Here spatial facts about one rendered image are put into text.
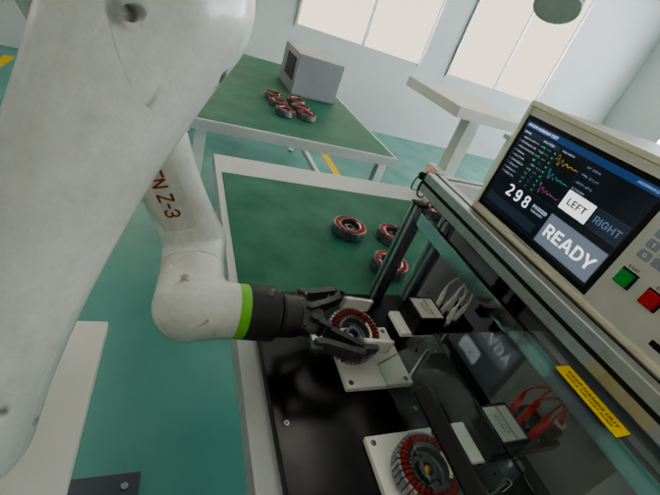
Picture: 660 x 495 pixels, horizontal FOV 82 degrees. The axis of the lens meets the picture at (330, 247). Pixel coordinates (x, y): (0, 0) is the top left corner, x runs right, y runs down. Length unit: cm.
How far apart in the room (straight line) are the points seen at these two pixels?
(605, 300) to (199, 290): 56
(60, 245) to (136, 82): 12
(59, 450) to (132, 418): 91
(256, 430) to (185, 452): 83
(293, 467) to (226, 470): 85
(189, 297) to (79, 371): 23
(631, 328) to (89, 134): 60
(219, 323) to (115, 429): 100
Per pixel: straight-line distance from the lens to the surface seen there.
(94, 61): 28
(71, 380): 73
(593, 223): 64
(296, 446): 68
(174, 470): 149
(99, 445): 154
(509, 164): 74
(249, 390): 74
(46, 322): 36
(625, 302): 61
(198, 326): 59
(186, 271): 61
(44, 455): 68
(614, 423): 57
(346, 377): 77
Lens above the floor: 135
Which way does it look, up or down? 32 degrees down
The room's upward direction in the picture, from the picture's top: 21 degrees clockwise
